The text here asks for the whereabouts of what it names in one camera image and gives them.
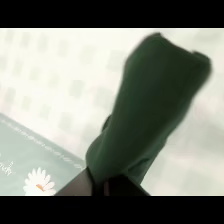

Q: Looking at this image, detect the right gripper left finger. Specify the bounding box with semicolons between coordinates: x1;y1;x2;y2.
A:
54;166;105;196

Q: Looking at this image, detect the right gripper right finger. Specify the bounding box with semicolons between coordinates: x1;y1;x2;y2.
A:
105;176;152;196

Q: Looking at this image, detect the dark green shirt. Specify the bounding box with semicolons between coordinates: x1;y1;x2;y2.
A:
84;31;213;196

